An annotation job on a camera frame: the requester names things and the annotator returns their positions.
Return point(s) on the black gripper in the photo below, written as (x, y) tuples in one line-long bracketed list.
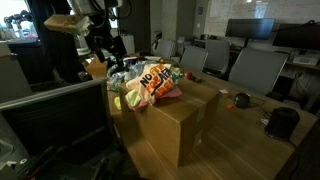
[(105, 40)]

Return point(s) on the light green towel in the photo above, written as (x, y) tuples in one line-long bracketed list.
[(133, 97)]

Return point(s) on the cream shirt with orange print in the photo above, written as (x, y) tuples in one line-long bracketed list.
[(155, 81)]

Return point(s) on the pink cloth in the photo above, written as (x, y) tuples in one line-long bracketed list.
[(166, 95)]

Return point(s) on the black background robot arm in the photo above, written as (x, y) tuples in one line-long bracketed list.
[(16, 18)]

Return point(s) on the small open cardboard box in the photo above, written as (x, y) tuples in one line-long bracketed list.
[(96, 68)]

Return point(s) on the large brown cardboard box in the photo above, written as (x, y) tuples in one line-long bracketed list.
[(166, 126)]

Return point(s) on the clear plastic bag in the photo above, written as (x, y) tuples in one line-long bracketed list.
[(131, 71)]

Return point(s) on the yellow cloth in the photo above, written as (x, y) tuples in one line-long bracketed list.
[(117, 103)]

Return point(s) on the red ball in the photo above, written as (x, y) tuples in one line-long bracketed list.
[(188, 75)]

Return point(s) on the small white card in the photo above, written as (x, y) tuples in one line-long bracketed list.
[(224, 91)]

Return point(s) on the small orange object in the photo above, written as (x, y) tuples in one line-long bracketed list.
[(230, 106)]

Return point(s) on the black computer monitor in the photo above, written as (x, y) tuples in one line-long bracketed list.
[(296, 36), (250, 28)]

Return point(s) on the white keyboard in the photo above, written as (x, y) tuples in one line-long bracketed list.
[(305, 60)]

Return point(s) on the white wall whiteboard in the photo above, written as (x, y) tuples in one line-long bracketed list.
[(283, 10)]

